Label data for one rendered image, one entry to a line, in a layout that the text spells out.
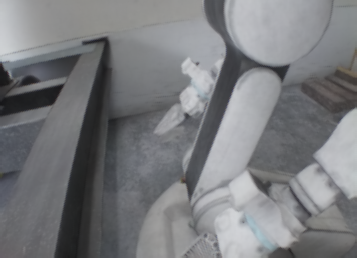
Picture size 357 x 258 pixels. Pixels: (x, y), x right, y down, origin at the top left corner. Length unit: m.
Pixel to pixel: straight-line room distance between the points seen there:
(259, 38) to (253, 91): 0.11
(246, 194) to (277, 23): 0.22
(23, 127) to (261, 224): 0.84
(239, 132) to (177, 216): 0.50
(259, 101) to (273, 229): 0.21
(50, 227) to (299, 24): 0.53
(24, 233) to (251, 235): 0.40
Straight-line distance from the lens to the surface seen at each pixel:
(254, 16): 0.34
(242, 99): 0.42
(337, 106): 2.18
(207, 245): 0.40
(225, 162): 0.49
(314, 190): 0.32
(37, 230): 0.52
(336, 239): 0.81
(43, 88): 1.25
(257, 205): 0.29
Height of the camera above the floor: 1.01
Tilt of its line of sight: 32 degrees down
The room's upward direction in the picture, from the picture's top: 7 degrees counter-clockwise
